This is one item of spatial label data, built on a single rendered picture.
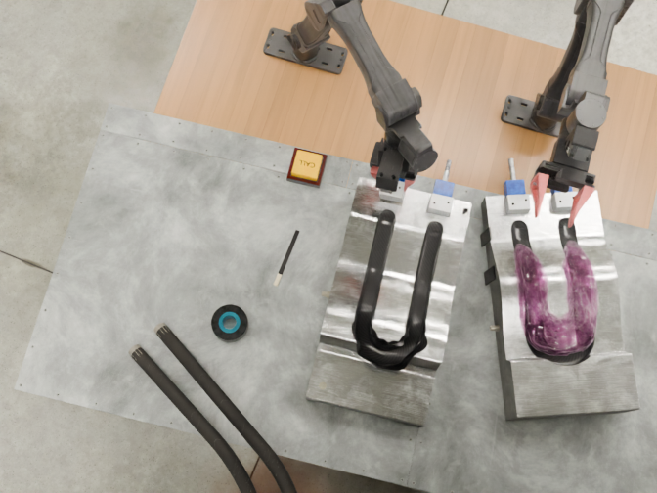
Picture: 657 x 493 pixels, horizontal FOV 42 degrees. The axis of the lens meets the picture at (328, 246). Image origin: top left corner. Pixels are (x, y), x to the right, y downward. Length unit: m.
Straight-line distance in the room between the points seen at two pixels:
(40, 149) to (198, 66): 1.02
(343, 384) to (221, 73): 0.81
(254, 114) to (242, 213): 0.25
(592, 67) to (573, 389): 0.66
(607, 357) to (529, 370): 0.17
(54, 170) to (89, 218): 0.96
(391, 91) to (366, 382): 0.62
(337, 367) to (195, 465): 0.97
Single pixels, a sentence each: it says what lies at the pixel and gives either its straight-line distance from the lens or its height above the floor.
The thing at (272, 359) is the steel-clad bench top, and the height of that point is 0.80.
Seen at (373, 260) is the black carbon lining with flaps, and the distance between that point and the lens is 1.90.
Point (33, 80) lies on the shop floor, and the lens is 3.16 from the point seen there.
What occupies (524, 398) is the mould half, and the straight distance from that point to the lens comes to 1.87.
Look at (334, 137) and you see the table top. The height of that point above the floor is 0.80.
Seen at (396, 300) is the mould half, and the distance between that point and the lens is 1.86.
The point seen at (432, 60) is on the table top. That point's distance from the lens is 2.18.
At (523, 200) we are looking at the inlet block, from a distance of 1.99.
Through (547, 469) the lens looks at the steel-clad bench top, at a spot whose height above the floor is 0.80.
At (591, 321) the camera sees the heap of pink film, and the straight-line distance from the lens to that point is 1.96.
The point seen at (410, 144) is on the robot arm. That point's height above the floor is 1.17.
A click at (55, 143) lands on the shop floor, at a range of 3.04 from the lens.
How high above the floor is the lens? 2.72
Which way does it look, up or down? 75 degrees down
